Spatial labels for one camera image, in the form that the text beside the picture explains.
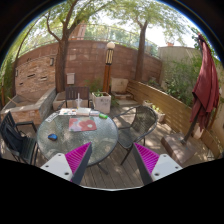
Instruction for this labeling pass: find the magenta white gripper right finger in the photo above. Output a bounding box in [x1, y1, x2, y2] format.
[133, 143, 182, 185]

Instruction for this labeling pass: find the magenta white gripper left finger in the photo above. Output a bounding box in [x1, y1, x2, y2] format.
[41, 143, 92, 185]

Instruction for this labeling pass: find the round glass patio table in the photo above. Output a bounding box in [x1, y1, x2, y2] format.
[37, 115, 118, 167]

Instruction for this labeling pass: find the umbrella stone base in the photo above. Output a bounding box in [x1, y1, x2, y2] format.
[161, 133, 196, 165]

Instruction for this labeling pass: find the black metal mesh chair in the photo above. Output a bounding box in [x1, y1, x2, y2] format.
[113, 105, 158, 163]

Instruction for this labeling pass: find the small white planter box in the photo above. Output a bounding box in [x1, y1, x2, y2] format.
[152, 104, 165, 123]

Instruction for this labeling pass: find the remote control on table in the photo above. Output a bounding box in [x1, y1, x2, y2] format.
[45, 112, 59, 123]

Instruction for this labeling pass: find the black folding chair left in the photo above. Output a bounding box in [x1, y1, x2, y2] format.
[0, 112, 38, 165]

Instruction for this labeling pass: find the green small object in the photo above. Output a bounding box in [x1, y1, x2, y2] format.
[99, 114, 108, 119]

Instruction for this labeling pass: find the white square planter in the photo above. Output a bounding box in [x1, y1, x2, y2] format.
[92, 92, 111, 114]

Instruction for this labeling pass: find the dark wooden chair back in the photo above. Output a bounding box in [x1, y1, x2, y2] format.
[65, 86, 89, 104]

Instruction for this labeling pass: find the closed red patio umbrella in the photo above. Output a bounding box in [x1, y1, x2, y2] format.
[181, 34, 219, 144]

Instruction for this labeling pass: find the left tree trunk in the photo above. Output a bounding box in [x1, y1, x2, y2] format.
[47, 11, 85, 92]

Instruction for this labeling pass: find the tree trunk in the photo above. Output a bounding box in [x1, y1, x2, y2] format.
[47, 11, 85, 92]
[134, 16, 148, 81]

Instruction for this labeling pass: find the right tree trunk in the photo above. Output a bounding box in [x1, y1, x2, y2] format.
[134, 16, 148, 81]

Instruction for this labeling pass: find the garden lamp post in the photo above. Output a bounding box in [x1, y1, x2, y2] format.
[103, 42, 115, 92]

